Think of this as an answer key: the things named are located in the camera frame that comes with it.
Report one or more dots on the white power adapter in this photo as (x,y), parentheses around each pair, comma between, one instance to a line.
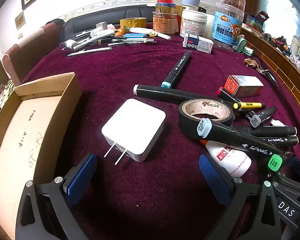
(132,122)

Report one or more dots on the white marker pen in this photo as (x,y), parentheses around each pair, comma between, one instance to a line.
(162,35)

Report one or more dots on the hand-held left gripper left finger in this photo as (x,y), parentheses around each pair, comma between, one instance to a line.
(81,177)

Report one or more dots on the black marker grey cap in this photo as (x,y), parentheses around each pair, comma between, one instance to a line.
(255,120)

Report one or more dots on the black marker light blue cap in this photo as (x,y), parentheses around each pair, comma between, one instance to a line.
(176,70)

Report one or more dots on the small jar red blue lid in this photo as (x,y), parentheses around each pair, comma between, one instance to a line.
(166,3)

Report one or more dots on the black marker pale pink cap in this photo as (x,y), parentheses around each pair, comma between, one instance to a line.
(165,95)

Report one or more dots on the black marker red caps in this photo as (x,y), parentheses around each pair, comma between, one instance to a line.
(225,93)

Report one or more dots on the white glue bottle orange cap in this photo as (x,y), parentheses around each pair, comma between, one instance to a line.
(230,162)

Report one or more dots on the brown armchair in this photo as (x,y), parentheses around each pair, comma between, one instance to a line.
(17,57)

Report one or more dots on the small white plastic piece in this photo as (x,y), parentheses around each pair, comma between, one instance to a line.
(277,123)

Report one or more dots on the large clear jar red lid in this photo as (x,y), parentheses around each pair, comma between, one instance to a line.
(227,27)

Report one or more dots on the black marker grey-blue cap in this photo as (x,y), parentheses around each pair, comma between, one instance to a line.
(222,130)

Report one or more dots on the burgundy velvet tablecloth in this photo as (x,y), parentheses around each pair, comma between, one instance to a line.
(130,67)

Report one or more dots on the white plastic jar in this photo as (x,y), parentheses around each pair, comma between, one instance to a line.
(193,22)

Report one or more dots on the small orange toy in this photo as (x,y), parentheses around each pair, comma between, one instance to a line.
(122,32)

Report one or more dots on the brown cardboard box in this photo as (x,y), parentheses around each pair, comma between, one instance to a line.
(15,140)

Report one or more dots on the green and white plastic toy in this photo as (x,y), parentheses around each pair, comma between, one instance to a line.
(243,45)

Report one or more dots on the black leather sofa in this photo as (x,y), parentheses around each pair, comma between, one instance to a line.
(95,21)

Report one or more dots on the pile of assorted pens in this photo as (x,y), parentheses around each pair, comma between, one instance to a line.
(100,40)

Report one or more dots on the colourful box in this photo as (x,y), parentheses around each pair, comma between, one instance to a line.
(255,21)

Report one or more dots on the small wall plaque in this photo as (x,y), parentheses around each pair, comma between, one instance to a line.
(20,20)

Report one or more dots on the white and blue carton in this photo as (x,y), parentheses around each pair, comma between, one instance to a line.
(198,43)

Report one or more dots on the wooden sideboard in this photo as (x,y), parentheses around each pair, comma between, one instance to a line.
(285,70)

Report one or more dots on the clear jar orange label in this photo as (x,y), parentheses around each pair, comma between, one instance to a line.
(163,23)

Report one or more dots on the grey round container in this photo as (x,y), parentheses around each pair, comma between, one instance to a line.
(191,1)

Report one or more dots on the small white box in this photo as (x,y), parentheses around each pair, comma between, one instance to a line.
(101,25)

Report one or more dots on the yellow and black pen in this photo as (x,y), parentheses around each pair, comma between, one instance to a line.
(252,105)

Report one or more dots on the yellow tape roll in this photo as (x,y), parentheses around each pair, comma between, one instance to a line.
(132,23)

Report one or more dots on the black tape roll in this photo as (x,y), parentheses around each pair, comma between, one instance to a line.
(185,120)

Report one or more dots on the bunch of keys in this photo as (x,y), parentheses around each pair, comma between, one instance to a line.
(266,75)

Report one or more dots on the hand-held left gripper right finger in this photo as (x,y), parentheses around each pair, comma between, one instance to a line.
(212,177)

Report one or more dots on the red and grey carton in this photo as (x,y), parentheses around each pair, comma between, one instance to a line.
(247,86)

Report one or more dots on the black marker green cap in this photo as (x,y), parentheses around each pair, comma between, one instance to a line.
(275,163)

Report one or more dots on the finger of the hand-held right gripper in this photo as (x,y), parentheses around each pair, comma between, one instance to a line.
(287,182)
(298,166)

